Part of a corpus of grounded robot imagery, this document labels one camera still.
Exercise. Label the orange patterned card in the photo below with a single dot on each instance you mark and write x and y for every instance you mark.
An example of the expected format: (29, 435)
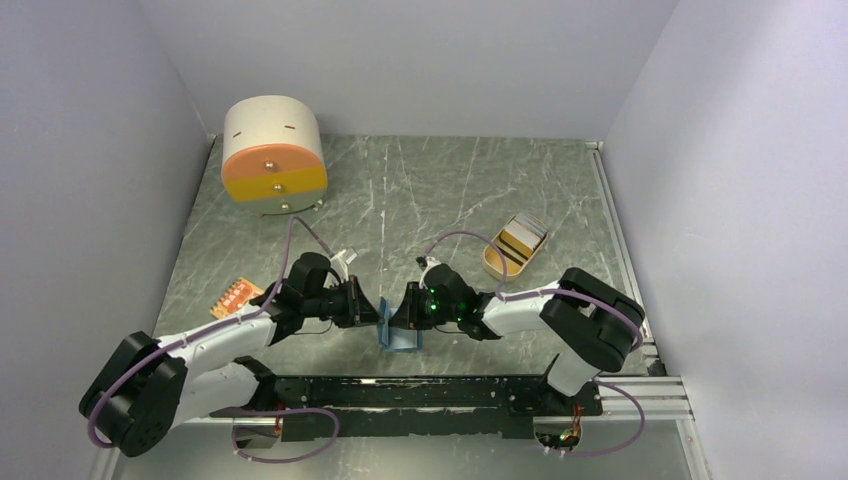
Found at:
(239, 293)

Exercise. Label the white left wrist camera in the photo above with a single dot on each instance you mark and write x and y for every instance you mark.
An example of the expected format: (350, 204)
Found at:
(342, 259)

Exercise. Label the aluminium frame rail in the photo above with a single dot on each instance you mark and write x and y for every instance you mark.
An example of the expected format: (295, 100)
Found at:
(647, 429)

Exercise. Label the blue leather card holder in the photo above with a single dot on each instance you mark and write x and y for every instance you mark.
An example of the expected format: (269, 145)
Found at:
(393, 339)

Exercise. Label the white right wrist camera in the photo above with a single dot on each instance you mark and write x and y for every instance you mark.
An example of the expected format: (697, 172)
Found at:
(426, 263)

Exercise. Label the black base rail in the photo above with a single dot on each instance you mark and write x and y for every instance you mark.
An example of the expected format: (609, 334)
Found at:
(434, 405)

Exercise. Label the stack of credit cards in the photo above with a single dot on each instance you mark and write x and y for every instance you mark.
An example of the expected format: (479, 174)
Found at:
(521, 237)

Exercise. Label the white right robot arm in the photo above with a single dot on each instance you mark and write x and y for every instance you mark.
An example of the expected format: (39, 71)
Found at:
(598, 325)

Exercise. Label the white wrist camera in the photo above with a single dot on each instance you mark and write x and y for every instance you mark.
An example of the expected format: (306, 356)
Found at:
(426, 263)
(342, 259)

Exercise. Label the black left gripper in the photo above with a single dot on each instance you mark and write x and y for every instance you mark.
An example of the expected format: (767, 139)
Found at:
(358, 311)

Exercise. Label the beige oval card tray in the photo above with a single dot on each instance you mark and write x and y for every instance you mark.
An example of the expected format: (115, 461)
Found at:
(495, 262)

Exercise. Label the cream drawer box orange front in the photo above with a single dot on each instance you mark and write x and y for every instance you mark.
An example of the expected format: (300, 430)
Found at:
(272, 157)

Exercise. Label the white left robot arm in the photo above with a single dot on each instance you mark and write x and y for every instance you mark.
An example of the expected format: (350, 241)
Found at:
(151, 385)

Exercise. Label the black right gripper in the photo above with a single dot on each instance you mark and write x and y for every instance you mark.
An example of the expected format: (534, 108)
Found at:
(409, 315)

